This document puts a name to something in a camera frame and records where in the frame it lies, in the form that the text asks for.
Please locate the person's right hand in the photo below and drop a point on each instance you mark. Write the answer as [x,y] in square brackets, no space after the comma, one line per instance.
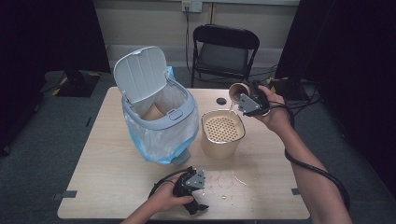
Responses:
[277,116]

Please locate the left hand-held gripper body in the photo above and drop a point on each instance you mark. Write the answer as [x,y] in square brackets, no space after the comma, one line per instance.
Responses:
[194,181]

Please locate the white grey lidded trash can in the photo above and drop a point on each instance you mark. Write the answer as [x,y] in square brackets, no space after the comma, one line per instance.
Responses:
[140,73]

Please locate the black folding chair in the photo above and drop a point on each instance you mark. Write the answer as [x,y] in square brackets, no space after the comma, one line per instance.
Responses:
[224,53]

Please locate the beige bucket with strainer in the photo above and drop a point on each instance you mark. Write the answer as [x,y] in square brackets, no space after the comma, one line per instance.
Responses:
[221,128]

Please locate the brown paper cup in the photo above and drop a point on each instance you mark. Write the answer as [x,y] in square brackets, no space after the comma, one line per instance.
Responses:
[154,112]
[236,90]

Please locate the black curtain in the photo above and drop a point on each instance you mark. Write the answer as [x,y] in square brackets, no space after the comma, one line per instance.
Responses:
[46,40]
[348,62]

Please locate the white wall outlet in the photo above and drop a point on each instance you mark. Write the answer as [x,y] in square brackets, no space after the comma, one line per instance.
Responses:
[192,6]

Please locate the black stand base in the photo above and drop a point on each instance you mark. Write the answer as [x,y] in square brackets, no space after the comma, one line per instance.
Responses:
[295,90]
[77,84]

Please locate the spilled water puddle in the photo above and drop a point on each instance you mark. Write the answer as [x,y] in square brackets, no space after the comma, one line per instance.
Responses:
[243,175]

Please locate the grey tape strip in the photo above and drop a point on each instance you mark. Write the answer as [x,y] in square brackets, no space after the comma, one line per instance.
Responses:
[295,191]
[67,194]

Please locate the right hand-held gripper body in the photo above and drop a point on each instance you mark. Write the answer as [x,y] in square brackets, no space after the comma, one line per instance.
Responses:
[253,104]

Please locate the person's left hand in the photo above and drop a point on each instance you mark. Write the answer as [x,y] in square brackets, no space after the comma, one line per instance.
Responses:
[169,196]

